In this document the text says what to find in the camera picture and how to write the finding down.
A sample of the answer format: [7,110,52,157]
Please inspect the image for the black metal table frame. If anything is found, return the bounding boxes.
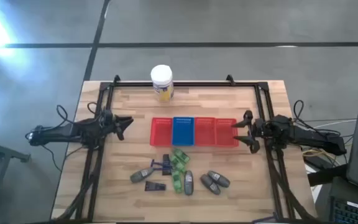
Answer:
[54,74,318,224]

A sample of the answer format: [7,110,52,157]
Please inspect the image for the dark grey travel bottle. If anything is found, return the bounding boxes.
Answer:
[200,174,222,195]
[183,170,195,196]
[130,167,155,184]
[207,170,231,189]

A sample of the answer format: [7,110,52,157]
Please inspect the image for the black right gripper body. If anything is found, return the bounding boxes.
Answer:
[252,116,275,147]

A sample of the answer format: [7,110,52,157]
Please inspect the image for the black strap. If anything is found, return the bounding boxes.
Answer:
[306,164,348,187]

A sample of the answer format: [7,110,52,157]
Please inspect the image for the white yellow wipes canister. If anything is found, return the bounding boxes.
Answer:
[150,64,175,103]

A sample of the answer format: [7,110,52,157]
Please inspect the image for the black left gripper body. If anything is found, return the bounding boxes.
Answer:
[99,108,120,139]

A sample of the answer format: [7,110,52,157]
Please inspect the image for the black keyboard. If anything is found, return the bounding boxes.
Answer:
[330,196,358,224]

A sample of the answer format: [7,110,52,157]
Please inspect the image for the black packet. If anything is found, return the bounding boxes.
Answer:
[162,154,173,176]
[144,181,167,192]

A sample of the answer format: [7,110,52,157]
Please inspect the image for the green travel bottle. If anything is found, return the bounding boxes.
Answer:
[170,155,186,174]
[172,170,183,194]
[172,148,191,163]

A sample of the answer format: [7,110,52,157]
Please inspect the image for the blue plastic basket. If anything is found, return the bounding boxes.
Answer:
[172,116,196,147]

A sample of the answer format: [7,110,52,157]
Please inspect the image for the red plastic basket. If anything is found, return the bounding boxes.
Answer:
[215,118,239,147]
[149,117,174,147]
[194,117,217,147]

